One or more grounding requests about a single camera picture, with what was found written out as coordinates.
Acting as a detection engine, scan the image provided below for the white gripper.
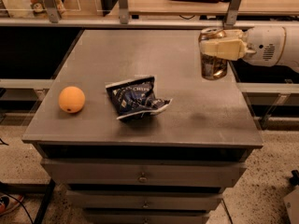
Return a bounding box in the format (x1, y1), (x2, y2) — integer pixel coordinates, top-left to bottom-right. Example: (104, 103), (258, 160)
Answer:
(200, 26), (286, 66)

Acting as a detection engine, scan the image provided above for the orange soda can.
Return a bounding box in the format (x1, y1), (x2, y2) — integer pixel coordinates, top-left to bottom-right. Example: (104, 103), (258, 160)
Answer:
(198, 27), (227, 80)

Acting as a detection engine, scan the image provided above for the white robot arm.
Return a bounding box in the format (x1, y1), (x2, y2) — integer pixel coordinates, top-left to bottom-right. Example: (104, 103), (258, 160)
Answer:
(199, 26), (299, 73)

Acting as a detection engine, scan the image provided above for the blue chips bag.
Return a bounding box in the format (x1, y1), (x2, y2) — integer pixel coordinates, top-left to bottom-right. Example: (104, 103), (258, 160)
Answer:
(106, 76), (172, 120)

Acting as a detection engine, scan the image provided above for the grey drawer cabinet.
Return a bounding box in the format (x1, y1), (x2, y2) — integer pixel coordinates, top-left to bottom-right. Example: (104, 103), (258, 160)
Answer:
(23, 30), (263, 224)

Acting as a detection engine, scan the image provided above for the grey box on floor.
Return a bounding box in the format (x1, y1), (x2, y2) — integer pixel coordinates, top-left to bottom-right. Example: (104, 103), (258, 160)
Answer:
(282, 170), (299, 224)

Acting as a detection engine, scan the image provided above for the orange fruit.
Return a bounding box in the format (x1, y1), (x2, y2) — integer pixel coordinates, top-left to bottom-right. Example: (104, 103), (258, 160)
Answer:
(58, 86), (85, 113)

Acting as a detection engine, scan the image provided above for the metal railing with posts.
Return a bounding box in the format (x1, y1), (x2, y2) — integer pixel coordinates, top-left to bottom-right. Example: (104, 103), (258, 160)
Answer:
(0, 0), (299, 29)

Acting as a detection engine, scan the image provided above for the red and white shoe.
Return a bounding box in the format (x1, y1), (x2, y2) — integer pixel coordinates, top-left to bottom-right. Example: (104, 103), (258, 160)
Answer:
(0, 194), (24, 216)

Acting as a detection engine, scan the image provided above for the black floor cable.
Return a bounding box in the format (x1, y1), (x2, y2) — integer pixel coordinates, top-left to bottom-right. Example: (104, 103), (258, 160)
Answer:
(0, 189), (35, 224)

